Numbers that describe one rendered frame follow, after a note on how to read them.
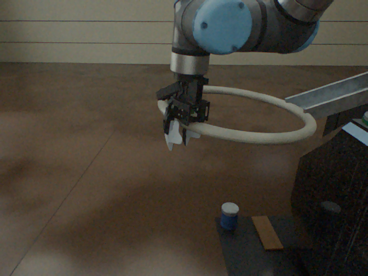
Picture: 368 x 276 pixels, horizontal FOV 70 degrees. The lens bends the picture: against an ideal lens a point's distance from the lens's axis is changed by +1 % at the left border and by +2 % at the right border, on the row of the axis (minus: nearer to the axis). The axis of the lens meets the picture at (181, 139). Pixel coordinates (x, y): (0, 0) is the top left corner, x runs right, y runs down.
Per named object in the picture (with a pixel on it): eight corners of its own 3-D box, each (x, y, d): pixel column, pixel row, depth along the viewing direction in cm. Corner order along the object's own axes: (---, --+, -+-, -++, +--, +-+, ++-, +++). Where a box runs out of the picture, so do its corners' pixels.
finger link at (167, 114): (163, 135, 67) (170, 102, 64) (159, 133, 68) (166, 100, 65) (176, 134, 70) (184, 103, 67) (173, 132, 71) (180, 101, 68)
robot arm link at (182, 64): (163, 50, 61) (193, 49, 67) (162, 71, 63) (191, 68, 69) (189, 57, 55) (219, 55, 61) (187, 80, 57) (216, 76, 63)
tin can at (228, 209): (239, 221, 163) (240, 205, 157) (234, 232, 155) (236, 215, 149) (223, 216, 167) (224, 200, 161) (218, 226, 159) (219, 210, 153)
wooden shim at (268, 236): (251, 218, 166) (251, 216, 165) (266, 217, 166) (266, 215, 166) (265, 250, 143) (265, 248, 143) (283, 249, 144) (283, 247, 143)
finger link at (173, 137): (173, 159, 66) (182, 125, 63) (160, 149, 70) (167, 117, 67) (182, 157, 68) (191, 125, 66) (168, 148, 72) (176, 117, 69)
